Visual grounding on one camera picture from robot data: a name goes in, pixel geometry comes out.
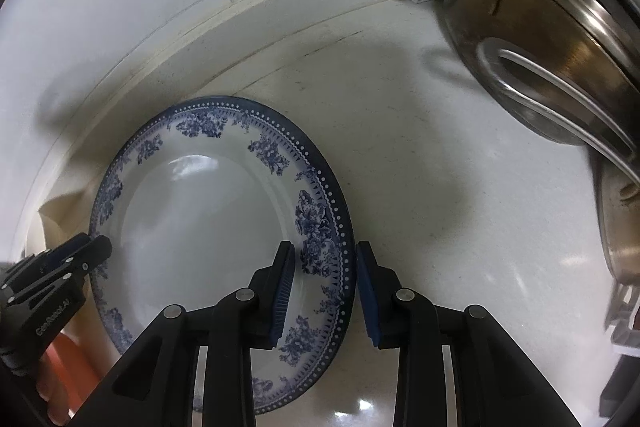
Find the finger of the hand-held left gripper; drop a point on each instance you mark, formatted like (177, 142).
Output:
(55, 257)
(87, 257)

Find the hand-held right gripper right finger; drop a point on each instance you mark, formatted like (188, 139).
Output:
(367, 292)

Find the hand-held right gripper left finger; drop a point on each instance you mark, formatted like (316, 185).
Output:
(282, 292)

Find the pink bowl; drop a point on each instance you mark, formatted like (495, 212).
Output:
(70, 367)

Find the blue floral rimmed plate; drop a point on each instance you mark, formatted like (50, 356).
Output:
(200, 217)

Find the small stainless steel pot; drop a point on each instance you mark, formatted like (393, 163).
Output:
(620, 232)

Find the large stainless steel pot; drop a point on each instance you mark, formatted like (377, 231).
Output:
(540, 32)

